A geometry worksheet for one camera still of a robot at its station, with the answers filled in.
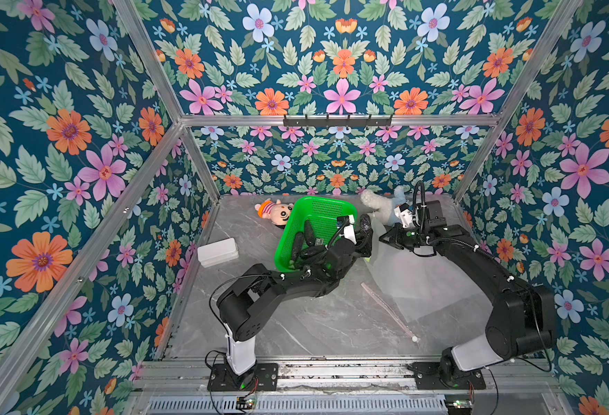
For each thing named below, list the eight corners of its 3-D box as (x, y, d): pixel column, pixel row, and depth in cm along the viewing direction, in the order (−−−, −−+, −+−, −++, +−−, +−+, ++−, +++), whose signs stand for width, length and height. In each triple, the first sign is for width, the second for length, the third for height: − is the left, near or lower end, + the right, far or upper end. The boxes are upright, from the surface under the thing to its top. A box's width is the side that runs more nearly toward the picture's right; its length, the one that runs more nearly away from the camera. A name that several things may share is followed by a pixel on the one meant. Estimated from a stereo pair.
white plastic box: (203, 270, 98) (197, 263, 94) (202, 254, 103) (197, 247, 99) (239, 260, 101) (235, 252, 97) (237, 244, 106) (233, 237, 102)
